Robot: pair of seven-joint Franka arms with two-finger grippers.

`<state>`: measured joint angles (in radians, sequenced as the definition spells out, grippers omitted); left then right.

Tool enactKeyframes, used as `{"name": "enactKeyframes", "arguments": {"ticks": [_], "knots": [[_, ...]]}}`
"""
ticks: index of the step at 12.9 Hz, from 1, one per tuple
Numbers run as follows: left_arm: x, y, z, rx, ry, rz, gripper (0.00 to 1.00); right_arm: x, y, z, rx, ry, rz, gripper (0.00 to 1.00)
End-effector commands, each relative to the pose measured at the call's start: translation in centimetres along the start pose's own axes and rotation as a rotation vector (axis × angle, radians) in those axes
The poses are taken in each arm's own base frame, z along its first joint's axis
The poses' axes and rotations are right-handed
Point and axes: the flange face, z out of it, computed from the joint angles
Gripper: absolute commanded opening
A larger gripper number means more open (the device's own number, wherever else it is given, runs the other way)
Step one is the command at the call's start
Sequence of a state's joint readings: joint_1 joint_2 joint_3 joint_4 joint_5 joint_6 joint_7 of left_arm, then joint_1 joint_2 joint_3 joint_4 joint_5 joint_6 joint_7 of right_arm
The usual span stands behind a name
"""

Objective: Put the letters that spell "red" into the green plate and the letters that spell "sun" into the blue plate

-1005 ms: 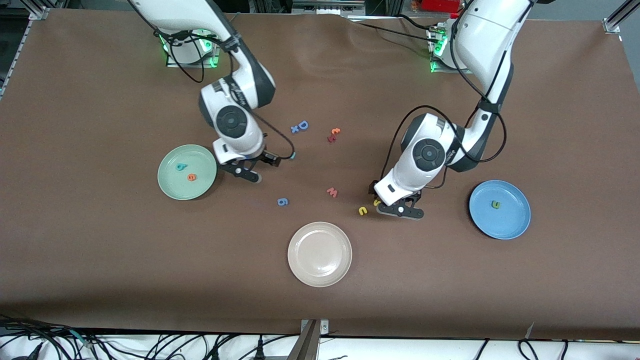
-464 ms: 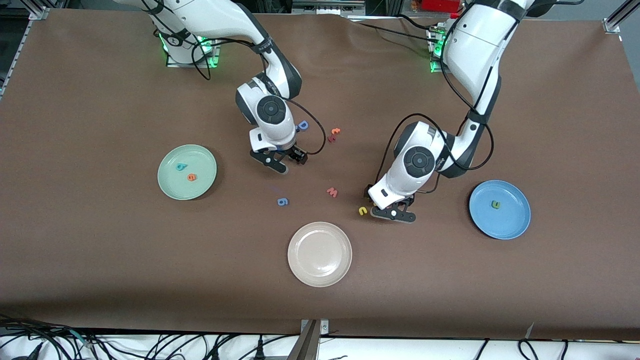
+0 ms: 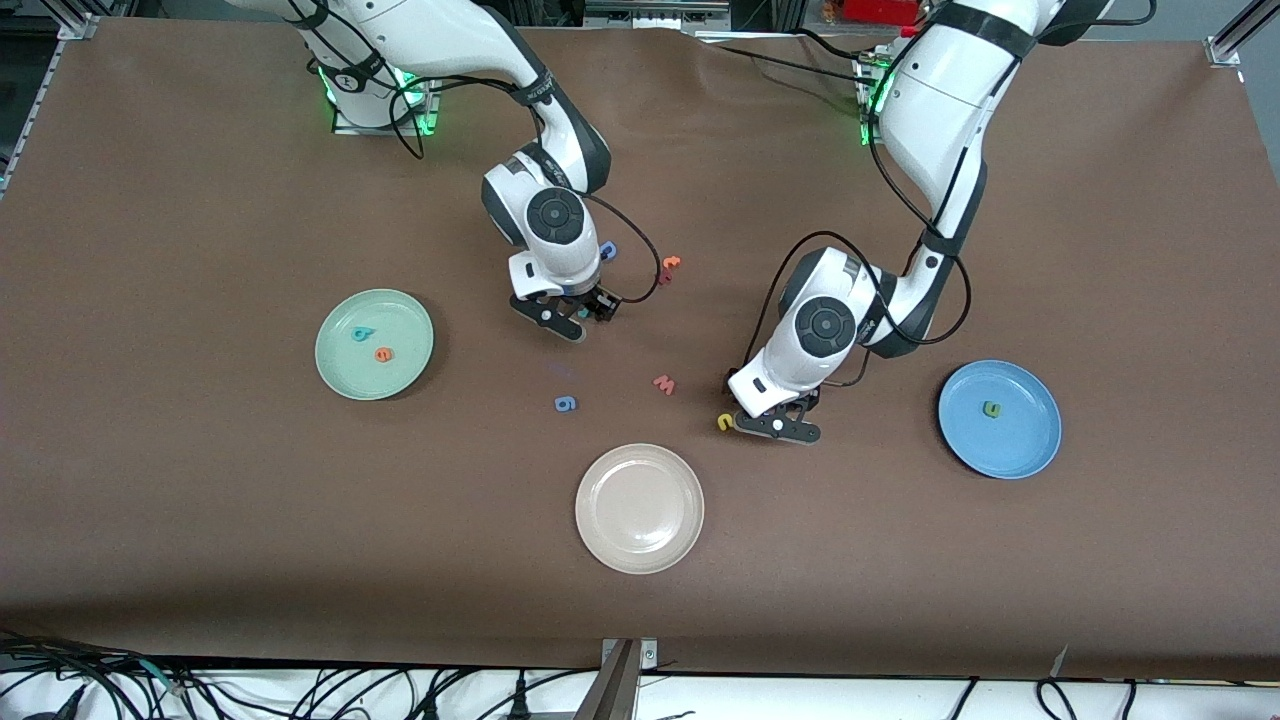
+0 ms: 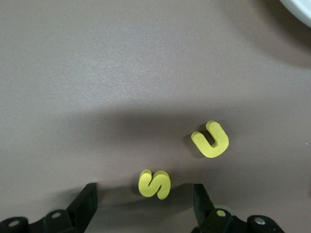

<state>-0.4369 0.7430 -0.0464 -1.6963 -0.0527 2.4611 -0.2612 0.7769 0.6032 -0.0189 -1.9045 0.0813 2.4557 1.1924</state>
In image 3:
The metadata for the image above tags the beige round plate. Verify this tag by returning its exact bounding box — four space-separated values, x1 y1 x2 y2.
575 443 705 575

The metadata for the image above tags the pale green round plate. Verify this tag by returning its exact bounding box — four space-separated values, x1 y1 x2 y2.
314 289 436 402

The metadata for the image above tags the blue round plate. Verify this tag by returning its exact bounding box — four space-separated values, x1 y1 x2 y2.
938 360 1063 480

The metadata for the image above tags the grey equipment box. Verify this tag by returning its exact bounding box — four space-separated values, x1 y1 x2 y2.
583 0 733 31

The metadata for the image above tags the red box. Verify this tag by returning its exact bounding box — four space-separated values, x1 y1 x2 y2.
843 0 916 26

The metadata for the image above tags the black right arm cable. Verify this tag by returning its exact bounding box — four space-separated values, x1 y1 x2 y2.
385 70 663 306

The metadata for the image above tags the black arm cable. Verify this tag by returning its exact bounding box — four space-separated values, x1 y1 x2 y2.
385 70 663 306
740 100 973 391

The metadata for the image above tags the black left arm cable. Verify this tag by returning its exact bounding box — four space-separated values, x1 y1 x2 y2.
740 100 973 391

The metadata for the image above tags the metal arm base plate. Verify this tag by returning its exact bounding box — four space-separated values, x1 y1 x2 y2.
855 50 886 148
333 60 443 136

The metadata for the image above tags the long black base cable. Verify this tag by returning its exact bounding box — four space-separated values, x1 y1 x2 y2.
715 45 871 89

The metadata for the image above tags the metal clamp bracket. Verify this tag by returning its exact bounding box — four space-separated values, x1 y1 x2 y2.
572 638 659 720

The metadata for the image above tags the short black base cable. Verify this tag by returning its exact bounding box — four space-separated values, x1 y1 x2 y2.
795 28 871 63

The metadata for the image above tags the aluminium frame profile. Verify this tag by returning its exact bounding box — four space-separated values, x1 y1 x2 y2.
1205 0 1280 66
55 0 101 41

